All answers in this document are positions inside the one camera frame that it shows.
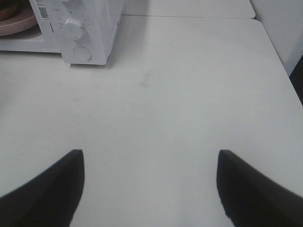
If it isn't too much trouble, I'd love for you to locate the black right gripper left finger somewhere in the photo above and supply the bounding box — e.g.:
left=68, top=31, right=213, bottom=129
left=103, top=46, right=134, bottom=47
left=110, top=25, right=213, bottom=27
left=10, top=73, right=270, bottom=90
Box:
left=0, top=149, right=84, bottom=227

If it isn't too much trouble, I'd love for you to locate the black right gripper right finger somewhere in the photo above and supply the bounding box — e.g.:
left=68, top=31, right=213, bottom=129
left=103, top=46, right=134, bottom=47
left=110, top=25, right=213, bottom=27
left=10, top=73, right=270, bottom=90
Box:
left=216, top=150, right=303, bottom=227

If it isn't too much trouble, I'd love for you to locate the round white door button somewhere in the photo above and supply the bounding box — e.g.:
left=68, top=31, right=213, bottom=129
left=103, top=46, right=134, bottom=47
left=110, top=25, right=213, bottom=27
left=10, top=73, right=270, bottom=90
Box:
left=73, top=46, right=92, bottom=61

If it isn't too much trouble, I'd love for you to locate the pink round plate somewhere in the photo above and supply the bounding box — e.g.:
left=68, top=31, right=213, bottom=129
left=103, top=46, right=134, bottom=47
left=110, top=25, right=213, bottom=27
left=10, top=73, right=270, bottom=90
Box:
left=0, top=2, right=38, bottom=36

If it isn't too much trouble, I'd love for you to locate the burger with lettuce and cheese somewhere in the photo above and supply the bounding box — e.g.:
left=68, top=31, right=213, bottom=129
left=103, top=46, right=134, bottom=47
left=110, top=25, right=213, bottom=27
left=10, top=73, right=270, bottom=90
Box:
left=0, top=0, right=19, bottom=21

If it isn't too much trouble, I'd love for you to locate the white microwave oven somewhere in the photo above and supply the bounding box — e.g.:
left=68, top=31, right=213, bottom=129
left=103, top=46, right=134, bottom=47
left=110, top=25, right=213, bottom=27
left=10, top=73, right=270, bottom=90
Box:
left=0, top=0, right=124, bottom=65

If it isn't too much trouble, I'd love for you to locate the white lower timer knob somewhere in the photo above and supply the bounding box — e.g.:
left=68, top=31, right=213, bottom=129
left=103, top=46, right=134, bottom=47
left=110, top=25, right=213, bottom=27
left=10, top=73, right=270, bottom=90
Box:
left=62, top=17, right=86, bottom=40

